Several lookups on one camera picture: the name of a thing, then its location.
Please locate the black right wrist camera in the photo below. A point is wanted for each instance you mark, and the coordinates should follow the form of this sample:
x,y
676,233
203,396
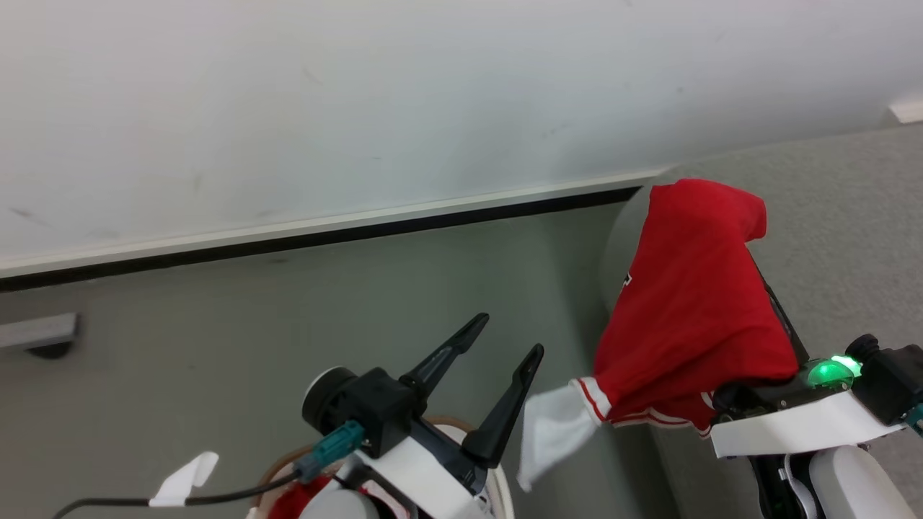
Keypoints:
x,y
890,382

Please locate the plain red garment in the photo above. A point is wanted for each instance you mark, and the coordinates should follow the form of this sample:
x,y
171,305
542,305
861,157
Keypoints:
x,y
296,502

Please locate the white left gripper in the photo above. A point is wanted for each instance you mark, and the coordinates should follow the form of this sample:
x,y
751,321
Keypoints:
x,y
433,479

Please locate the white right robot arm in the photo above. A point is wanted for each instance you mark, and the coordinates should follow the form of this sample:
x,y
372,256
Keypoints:
x,y
844,483

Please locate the grey metal frame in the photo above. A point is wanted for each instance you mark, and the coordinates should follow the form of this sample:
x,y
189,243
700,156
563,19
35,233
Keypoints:
x,y
36,331

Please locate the white wall fixture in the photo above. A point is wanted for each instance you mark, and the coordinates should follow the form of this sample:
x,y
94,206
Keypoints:
x,y
907,110

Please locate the white and black baseboard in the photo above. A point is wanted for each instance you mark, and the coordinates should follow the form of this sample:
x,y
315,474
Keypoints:
x,y
324,231

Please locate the red jersey white sleeves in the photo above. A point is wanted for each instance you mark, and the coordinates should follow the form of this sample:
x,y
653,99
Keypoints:
x,y
692,303

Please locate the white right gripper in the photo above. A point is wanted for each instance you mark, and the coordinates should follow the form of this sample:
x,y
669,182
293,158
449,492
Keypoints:
x,y
786,425

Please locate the white laundry basket brown rim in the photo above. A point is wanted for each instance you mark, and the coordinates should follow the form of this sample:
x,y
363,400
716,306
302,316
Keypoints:
x,y
502,490

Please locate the white tape label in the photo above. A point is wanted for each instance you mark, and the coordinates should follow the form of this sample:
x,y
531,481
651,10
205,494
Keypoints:
x,y
184,479

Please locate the black caster wheel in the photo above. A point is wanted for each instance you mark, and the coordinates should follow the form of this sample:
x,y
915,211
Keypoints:
x,y
49,352

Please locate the grey fabric sofa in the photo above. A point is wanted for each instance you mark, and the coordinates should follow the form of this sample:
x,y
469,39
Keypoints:
x,y
844,238

